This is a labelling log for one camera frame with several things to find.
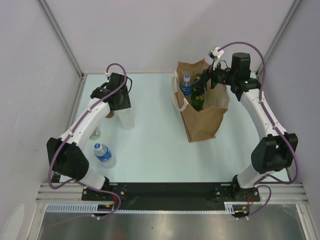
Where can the aluminium frame rail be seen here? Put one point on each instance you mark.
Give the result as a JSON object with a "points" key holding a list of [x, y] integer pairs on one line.
{"points": [[72, 193]]}

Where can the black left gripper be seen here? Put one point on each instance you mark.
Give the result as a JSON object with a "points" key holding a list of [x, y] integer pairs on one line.
{"points": [[126, 104]]}

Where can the small clear glass bottle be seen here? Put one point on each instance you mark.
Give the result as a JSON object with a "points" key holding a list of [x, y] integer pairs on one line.
{"points": [[96, 134]]}

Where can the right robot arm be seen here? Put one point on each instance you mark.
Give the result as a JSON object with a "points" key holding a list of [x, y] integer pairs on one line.
{"points": [[276, 149]]}

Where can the blue label bottle front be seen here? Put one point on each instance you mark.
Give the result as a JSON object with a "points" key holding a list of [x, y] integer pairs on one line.
{"points": [[103, 153]]}

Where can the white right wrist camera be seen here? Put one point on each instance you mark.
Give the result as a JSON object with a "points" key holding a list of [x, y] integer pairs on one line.
{"points": [[216, 56]]}

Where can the blue label bottle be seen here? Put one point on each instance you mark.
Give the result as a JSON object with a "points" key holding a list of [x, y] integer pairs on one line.
{"points": [[186, 85], [103, 153]]}

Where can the green glass bottle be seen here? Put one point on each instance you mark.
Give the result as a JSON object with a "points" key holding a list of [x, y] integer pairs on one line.
{"points": [[198, 77], [198, 97]]}

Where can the brown canvas tote bag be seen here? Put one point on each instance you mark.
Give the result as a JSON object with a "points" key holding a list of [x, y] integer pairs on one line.
{"points": [[203, 124]]}

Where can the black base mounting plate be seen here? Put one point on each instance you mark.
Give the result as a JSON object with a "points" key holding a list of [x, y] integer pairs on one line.
{"points": [[178, 195]]}

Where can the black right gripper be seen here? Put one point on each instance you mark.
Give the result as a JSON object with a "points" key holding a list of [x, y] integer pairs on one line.
{"points": [[207, 74]]}

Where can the green bottle red base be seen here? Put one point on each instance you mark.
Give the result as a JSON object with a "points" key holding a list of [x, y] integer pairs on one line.
{"points": [[110, 115]]}

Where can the white slotted cable duct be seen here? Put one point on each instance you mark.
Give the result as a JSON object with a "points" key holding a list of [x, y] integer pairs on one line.
{"points": [[105, 208]]}

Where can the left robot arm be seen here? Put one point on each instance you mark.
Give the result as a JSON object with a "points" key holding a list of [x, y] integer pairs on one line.
{"points": [[65, 154]]}

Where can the clear unlabelled plastic bottle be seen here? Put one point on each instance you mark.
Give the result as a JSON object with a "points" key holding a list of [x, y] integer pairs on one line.
{"points": [[126, 118]]}

